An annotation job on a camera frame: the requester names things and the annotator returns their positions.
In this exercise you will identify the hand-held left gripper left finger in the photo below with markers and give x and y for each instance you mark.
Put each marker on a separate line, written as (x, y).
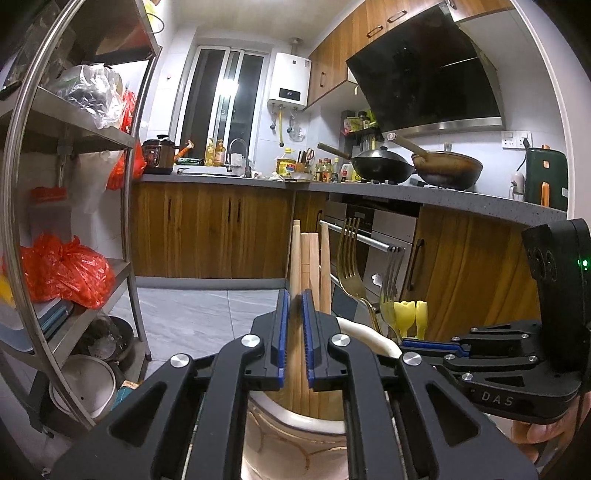
(282, 341)

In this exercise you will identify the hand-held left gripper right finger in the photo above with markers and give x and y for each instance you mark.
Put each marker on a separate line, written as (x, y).
(308, 341)

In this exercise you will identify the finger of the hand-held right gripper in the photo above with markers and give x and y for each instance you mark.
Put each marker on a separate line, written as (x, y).
(429, 345)
(445, 362)

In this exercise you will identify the yellow tulip-shaped plastic utensil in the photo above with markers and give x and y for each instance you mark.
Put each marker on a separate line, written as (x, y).
(405, 316)
(421, 316)

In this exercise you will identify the cream ceramic utensil holder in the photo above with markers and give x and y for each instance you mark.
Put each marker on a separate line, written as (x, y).
(369, 339)

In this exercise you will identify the large gold fork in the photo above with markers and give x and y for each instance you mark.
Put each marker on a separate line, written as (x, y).
(348, 277)

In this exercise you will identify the person's right hand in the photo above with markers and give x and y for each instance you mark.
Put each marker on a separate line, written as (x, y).
(545, 438)

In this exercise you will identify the wooden base cabinet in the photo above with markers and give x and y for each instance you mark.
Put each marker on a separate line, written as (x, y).
(471, 267)
(207, 230)

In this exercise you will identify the built-in steel oven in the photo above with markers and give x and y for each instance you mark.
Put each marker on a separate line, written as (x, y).
(401, 221)

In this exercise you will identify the grey kitchen countertop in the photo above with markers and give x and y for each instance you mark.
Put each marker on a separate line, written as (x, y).
(461, 196)

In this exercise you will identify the row of condiment bottles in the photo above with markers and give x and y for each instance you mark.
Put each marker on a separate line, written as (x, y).
(332, 171)

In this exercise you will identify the dark pot with glass lid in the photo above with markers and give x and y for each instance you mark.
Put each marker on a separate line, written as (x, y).
(111, 337)

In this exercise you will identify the brown wok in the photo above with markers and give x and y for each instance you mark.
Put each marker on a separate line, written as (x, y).
(450, 170)

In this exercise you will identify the large yellow oil bottle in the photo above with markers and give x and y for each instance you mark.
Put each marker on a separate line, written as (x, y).
(286, 164)

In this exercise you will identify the knife block with scissors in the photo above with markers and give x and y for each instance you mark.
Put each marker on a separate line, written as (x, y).
(305, 161)

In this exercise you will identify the white plug adapter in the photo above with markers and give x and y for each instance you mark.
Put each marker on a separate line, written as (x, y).
(517, 184)

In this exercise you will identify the black wok with lid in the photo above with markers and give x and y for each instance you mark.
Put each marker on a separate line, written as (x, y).
(381, 166)

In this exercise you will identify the steel kitchen faucet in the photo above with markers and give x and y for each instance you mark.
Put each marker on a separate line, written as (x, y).
(238, 154)

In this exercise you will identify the green air fryer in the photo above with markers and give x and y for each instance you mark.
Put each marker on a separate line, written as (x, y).
(547, 170)

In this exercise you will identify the green box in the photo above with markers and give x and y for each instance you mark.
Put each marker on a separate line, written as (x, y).
(189, 161)

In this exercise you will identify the stainless steel shelf rack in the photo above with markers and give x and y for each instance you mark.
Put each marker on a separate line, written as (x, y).
(123, 203)

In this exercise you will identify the orange plastic item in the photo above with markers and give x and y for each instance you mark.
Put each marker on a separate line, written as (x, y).
(185, 150)

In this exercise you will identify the dark red pressure cooker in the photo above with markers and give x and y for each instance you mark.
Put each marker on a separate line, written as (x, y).
(157, 154)

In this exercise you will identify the stack of blue containers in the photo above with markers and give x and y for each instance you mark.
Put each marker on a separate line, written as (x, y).
(53, 316)

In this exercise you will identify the large red plastic bag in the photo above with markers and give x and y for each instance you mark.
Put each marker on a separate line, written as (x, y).
(60, 272)

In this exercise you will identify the small red plastic bag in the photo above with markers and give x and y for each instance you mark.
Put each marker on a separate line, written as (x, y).
(121, 170)

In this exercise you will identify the white plastic bag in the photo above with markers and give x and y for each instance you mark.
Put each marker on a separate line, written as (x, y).
(97, 180)

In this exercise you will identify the sliding glass window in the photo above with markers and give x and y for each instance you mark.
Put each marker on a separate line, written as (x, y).
(203, 101)

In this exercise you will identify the white water heater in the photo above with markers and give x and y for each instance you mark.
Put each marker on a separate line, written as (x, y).
(290, 76)

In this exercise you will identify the black range hood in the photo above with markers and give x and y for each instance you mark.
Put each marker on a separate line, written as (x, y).
(425, 69)

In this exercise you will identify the red packet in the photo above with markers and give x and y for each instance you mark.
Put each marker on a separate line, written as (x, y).
(48, 194)

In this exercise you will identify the narrow red plastic bag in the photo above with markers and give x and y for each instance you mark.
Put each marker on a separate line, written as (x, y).
(129, 110)

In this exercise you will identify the yellow plastic item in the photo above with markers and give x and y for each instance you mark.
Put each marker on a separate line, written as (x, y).
(5, 290)

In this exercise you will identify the clear plastic bag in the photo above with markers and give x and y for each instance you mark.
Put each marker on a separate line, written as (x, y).
(87, 92)

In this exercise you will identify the cardboard box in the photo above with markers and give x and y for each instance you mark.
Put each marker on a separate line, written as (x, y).
(117, 41)

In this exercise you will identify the white wall socket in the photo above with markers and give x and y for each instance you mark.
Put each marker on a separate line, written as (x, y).
(516, 139)

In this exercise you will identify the wall spice rack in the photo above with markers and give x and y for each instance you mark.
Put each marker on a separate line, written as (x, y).
(362, 124)

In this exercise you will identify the wooden wall cabinets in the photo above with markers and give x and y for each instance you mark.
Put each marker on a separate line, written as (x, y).
(332, 64)

